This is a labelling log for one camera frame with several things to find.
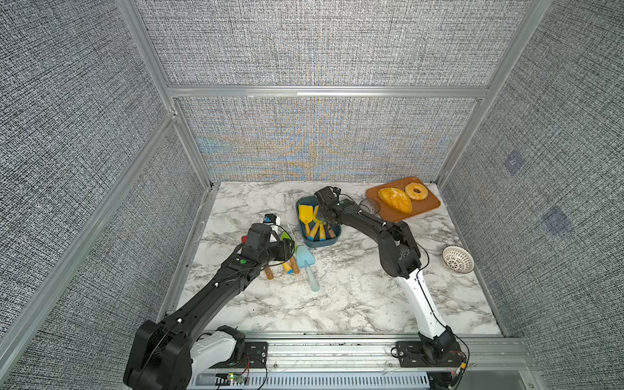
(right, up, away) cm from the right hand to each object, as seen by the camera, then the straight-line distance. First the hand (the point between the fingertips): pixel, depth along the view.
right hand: (322, 206), depth 104 cm
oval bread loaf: (+33, +3, +4) cm, 33 cm away
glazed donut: (+43, +9, +13) cm, 46 cm away
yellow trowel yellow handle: (-7, -4, +3) cm, 8 cm away
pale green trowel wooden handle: (+3, -11, -6) cm, 13 cm away
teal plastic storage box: (-4, +2, -17) cm, 17 cm away
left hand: (-12, -12, -22) cm, 27 cm away
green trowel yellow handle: (0, -9, -5) cm, 10 cm away
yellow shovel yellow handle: (-14, -22, -14) cm, 30 cm away
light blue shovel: (-8, -20, -10) cm, 24 cm away
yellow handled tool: (-4, -10, -6) cm, 13 cm away
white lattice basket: (+51, -20, -12) cm, 56 cm away
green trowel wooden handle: (-11, -22, -13) cm, 28 cm away
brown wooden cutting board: (+43, 0, +4) cm, 43 cm away
